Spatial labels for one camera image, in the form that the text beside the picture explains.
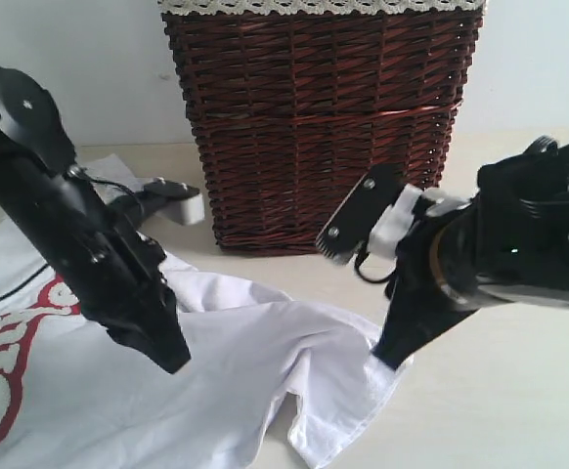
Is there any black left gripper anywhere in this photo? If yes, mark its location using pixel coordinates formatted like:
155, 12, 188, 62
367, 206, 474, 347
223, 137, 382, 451
44, 214, 190, 374

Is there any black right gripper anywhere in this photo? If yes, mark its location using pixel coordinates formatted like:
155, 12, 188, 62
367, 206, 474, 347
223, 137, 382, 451
372, 219, 480, 370

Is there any white t-shirt red lettering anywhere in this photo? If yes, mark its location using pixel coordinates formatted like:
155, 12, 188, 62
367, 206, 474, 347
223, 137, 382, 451
0, 153, 416, 469

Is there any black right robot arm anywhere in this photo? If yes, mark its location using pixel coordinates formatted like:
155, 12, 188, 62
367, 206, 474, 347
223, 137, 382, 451
372, 137, 569, 369

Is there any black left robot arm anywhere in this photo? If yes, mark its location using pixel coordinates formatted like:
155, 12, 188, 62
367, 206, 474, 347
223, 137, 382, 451
0, 66, 203, 373

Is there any dark brown wicker basket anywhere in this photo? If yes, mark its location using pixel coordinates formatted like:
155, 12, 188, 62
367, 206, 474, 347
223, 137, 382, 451
162, 6, 484, 255

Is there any beige lace basket liner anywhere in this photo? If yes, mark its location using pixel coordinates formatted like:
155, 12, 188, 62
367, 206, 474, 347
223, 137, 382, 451
157, 0, 488, 16

